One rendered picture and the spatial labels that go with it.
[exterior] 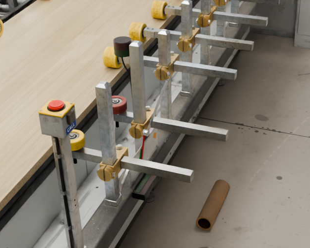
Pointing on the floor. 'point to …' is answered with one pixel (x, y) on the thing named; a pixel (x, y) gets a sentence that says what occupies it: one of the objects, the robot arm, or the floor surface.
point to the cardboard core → (212, 204)
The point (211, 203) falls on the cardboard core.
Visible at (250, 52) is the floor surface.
